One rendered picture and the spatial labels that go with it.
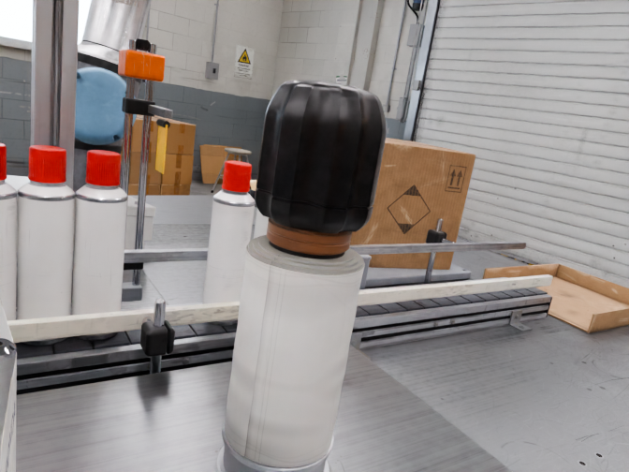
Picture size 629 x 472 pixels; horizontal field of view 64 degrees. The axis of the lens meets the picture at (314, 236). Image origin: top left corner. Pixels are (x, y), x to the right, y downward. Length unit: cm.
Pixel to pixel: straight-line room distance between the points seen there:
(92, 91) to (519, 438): 76
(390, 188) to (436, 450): 67
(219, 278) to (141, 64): 27
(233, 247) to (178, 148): 369
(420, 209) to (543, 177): 380
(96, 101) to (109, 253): 35
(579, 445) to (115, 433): 51
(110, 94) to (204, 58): 611
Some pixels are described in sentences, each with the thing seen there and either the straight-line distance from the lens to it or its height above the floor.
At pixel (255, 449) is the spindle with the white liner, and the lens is 38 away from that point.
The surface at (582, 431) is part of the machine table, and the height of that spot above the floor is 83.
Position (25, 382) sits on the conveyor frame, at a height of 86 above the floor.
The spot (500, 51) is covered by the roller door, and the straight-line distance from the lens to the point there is 523.
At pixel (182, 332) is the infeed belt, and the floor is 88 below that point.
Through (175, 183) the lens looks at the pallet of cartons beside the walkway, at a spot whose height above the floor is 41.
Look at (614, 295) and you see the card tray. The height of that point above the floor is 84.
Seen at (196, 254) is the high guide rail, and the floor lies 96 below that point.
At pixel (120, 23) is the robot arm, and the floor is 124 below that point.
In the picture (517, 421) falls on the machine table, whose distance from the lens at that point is 70.
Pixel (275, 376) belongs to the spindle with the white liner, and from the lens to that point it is 35.
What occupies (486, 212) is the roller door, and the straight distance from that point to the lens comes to 511.
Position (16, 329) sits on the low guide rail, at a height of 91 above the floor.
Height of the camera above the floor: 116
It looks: 14 degrees down
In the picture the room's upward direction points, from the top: 9 degrees clockwise
